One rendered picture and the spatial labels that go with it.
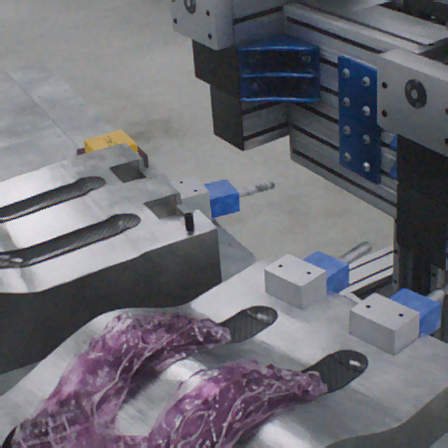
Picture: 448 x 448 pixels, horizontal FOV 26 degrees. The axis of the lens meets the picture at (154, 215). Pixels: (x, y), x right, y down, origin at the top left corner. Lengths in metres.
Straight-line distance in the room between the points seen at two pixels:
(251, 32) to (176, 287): 0.58
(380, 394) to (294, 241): 1.87
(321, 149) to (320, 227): 1.24
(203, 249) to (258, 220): 1.79
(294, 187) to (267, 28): 1.51
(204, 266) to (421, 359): 0.27
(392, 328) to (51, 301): 0.34
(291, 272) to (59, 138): 0.64
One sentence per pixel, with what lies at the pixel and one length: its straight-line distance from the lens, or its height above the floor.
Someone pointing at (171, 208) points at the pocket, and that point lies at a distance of 1.09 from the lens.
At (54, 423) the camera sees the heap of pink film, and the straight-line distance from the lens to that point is 0.79.
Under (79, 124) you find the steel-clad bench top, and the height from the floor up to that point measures 0.80.
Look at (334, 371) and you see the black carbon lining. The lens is 0.87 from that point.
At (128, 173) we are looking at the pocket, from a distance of 1.18.
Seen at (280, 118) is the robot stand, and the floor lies 0.76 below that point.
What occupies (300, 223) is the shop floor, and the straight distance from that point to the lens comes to 2.78.
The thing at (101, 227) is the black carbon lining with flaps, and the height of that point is 0.88.
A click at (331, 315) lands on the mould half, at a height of 0.85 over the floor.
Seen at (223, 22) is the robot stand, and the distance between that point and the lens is 1.46.
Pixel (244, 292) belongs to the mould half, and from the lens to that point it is 0.97.
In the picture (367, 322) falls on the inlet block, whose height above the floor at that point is 0.88.
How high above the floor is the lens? 1.40
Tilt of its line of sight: 29 degrees down
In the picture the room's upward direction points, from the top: 7 degrees counter-clockwise
